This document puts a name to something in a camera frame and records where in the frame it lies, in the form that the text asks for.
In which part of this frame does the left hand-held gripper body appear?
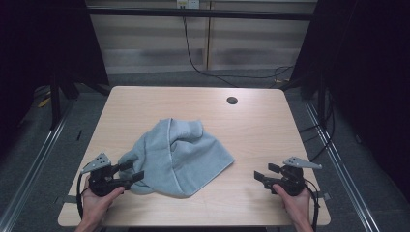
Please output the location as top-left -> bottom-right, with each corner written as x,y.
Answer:
80,153 -> 133,197

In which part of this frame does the person's left hand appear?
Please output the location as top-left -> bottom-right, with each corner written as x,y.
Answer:
81,175 -> 126,226

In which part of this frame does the person's right hand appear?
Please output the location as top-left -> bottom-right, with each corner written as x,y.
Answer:
272,183 -> 312,224

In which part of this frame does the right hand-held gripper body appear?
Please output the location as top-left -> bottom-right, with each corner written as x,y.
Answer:
261,157 -> 323,197

